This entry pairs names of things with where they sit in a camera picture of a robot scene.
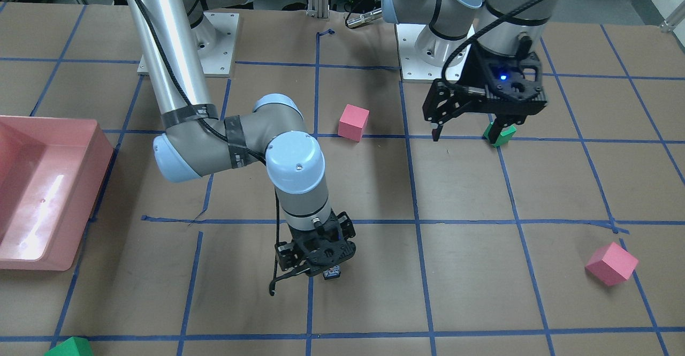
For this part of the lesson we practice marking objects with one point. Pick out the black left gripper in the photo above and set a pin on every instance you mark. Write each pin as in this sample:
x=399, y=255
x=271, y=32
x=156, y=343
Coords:
x=476, y=71

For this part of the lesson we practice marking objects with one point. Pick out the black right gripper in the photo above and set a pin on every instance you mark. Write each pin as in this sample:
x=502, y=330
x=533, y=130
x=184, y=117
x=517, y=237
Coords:
x=284, y=255

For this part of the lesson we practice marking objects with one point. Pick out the small black button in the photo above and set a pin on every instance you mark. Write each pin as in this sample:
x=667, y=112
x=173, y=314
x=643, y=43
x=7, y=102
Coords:
x=336, y=272

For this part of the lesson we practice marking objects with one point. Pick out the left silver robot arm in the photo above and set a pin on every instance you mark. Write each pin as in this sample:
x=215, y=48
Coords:
x=508, y=28

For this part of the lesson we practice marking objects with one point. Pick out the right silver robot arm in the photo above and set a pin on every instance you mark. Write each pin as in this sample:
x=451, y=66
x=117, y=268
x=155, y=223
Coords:
x=197, y=142

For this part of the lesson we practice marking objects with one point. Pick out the green cube near left arm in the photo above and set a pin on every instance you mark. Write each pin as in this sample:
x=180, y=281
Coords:
x=511, y=130

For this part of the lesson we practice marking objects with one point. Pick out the pink cube at centre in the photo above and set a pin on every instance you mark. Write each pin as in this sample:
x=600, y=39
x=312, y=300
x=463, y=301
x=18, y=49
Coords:
x=353, y=122

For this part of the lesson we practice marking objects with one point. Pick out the pink cube near aisle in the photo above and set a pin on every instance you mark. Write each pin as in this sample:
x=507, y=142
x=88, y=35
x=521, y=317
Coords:
x=612, y=264

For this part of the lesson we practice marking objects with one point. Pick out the green cube at table edge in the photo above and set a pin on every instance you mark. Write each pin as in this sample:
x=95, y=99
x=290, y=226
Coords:
x=73, y=346

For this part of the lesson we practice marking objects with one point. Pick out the pink plastic bin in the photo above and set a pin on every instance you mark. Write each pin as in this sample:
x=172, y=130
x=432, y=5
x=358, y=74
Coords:
x=51, y=174

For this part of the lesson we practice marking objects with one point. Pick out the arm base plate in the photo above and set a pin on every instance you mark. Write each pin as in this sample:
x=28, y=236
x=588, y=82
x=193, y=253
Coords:
x=422, y=54
x=215, y=40

